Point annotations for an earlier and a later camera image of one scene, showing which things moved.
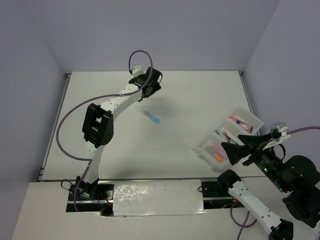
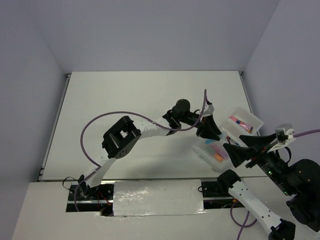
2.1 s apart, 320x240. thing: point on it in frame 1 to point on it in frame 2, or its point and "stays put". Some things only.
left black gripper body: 156,88 to 191,118
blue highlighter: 153,118 to 210,141
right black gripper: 234,151 stays put
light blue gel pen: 234,142 stays put
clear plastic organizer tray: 210,149 stays put
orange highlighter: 218,157 stays put
